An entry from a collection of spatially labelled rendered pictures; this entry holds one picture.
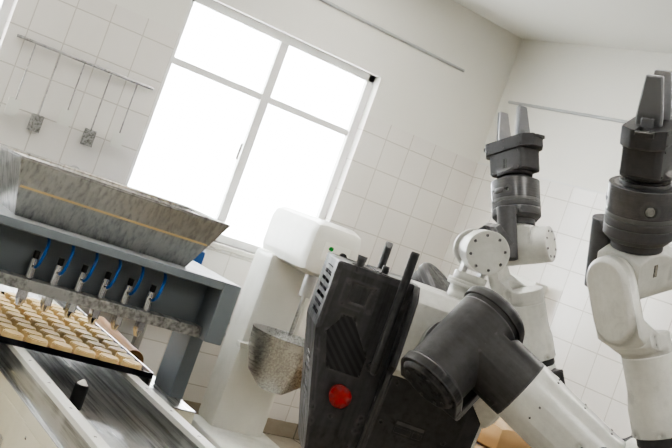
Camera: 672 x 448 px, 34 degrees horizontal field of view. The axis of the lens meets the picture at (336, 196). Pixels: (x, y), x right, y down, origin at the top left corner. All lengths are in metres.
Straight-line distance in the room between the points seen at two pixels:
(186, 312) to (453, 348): 1.56
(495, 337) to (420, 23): 5.80
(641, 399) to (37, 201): 1.66
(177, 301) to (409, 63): 4.46
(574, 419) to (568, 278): 5.36
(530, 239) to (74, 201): 1.19
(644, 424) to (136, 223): 1.62
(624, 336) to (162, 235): 1.62
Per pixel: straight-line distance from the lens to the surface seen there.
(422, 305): 1.58
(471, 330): 1.46
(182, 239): 2.84
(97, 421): 2.51
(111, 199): 2.74
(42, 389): 2.43
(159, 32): 6.25
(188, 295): 2.91
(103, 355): 2.80
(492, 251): 1.66
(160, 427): 2.55
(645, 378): 1.46
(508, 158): 2.05
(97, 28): 6.11
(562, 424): 1.47
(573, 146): 7.09
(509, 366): 1.46
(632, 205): 1.40
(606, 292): 1.43
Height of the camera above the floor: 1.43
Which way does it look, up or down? 1 degrees up
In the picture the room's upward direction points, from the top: 20 degrees clockwise
